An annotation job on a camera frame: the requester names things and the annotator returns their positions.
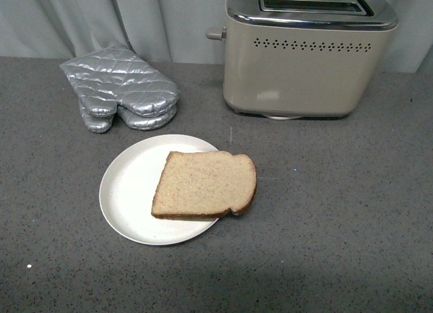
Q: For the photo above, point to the slice of brown bread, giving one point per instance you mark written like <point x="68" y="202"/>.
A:
<point x="204" y="185"/>

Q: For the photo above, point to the white round plate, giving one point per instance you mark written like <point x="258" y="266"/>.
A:
<point x="128" y="187"/>

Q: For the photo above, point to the cream two-slot toaster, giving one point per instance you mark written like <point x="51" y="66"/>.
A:
<point x="301" y="58"/>

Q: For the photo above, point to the upper silver quilted oven mitt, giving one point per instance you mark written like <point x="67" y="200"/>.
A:
<point x="116" y="77"/>

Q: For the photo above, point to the grey curtain backdrop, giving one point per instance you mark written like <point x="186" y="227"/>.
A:
<point x="157" y="30"/>

